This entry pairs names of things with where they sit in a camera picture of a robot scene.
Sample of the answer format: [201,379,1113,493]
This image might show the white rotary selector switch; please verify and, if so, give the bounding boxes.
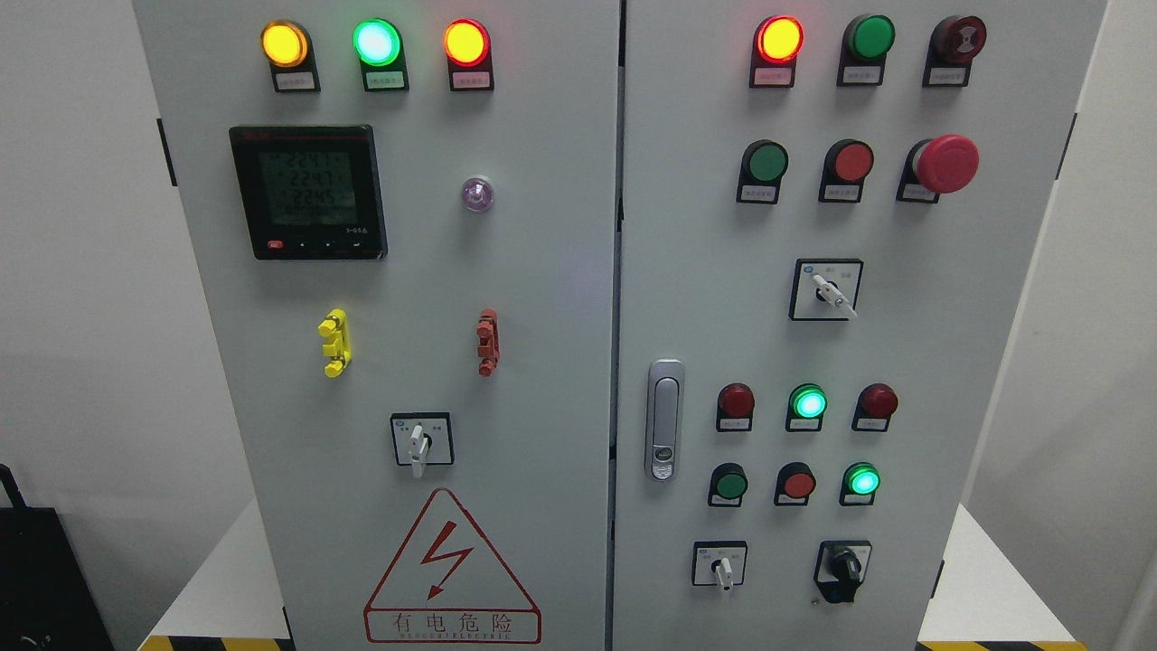
[691,540,749,593]
[789,259,864,321]
[389,410,456,479]

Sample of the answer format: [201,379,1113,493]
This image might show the clear round lamp bulb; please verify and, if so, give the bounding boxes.
[460,175,495,213]

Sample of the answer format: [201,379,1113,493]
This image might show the dark red indicator left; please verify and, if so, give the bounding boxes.
[715,382,756,432]

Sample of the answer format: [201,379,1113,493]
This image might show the dark red indicator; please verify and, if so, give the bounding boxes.
[715,382,756,432]
[852,382,899,432]

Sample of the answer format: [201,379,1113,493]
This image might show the left grey cabinet door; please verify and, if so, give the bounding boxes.
[133,1,622,650]

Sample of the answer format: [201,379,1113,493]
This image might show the grey cabinet door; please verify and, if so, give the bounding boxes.
[133,1,622,650]
[611,1,1106,650]

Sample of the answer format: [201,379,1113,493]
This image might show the green lit indicator middle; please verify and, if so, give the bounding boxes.
[784,382,828,432]

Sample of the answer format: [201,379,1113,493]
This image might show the green lit indicator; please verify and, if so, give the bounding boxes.
[352,17,410,93]
[784,382,828,432]

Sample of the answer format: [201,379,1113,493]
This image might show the green push button upper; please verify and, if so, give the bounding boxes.
[736,139,789,205]

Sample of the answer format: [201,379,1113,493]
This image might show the red push button lower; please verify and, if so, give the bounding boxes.
[773,461,817,506]

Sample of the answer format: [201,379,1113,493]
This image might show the red push button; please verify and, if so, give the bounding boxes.
[818,136,875,204]
[773,461,817,506]

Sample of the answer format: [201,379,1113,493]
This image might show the right grey cabinet door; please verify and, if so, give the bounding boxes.
[611,1,1106,650]

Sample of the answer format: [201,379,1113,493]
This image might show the red electrical hazard warning sticker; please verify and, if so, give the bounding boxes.
[363,487,544,646]

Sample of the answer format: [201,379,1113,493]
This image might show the black digital power meter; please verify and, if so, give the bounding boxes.
[229,124,389,260]

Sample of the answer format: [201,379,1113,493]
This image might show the red-orange indicator left cabinet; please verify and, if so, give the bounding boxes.
[443,19,494,91]

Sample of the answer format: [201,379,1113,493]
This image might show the red-orange indicator cabinet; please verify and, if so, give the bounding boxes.
[747,14,804,88]
[443,19,494,91]

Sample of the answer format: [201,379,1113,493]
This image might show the dark red indicator right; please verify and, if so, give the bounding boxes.
[852,382,899,432]

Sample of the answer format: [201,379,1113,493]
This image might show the red push button upper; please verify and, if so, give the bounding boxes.
[818,136,875,204]

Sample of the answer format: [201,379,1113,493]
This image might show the green lit push button lower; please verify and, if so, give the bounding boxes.
[839,461,880,506]

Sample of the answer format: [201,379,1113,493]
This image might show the green lit indicator top left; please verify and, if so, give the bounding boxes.
[352,17,410,93]

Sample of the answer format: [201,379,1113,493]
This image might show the red-orange indicator right cabinet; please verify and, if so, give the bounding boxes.
[747,14,804,88]

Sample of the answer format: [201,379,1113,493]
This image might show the red emergency stop mushroom button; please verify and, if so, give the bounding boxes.
[896,135,981,204]

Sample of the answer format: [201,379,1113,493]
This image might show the yellow indicator light top left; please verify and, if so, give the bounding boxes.
[260,20,320,93]

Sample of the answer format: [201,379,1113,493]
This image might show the green unlit indicator top right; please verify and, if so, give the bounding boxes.
[837,14,897,87]

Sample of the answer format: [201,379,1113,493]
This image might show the dark red buzzer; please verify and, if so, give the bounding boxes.
[922,15,987,88]

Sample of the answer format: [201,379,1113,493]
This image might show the white platform with hazard stripes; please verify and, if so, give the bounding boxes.
[140,500,1086,650]

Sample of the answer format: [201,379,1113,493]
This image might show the black case at left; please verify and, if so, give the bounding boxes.
[1,465,113,650]

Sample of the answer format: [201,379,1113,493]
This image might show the silver cabinet door handle lock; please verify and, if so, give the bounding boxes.
[644,358,685,482]

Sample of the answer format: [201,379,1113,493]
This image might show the black knob selector switch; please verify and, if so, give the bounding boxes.
[815,540,874,602]

